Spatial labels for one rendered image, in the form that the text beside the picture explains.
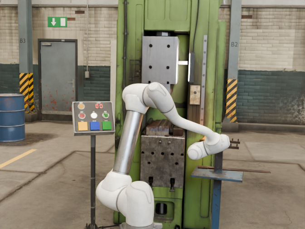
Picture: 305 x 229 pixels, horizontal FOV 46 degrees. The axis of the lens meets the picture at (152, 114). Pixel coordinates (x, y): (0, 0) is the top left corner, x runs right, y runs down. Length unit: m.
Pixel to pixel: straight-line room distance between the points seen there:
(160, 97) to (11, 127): 5.58
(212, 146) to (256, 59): 6.81
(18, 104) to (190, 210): 4.73
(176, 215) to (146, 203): 1.34
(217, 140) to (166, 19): 1.33
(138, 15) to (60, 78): 6.59
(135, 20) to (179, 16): 0.39
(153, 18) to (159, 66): 0.45
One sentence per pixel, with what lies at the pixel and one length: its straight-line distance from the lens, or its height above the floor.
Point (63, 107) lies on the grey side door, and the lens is 9.73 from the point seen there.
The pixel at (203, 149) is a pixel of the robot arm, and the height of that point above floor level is 0.98.
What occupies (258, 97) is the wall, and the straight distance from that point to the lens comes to 9.11.
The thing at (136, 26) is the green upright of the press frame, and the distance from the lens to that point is 3.28.
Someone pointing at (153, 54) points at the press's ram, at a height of 1.61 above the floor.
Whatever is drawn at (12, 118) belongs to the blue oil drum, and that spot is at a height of 0.45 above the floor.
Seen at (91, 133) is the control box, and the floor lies 0.95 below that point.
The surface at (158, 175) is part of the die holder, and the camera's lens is 3.18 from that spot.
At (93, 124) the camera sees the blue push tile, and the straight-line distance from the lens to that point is 3.03.
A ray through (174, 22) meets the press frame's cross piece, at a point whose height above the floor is 1.90.
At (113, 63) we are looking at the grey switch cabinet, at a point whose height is 1.54.
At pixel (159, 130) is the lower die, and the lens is 3.14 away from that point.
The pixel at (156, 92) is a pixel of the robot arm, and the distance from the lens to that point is 2.01.
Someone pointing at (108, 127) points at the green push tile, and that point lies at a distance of 3.04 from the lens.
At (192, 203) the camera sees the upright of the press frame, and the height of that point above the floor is 0.25.
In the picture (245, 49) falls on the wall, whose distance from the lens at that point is 9.05.
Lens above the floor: 1.52
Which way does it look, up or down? 8 degrees down
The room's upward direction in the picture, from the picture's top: 1 degrees clockwise
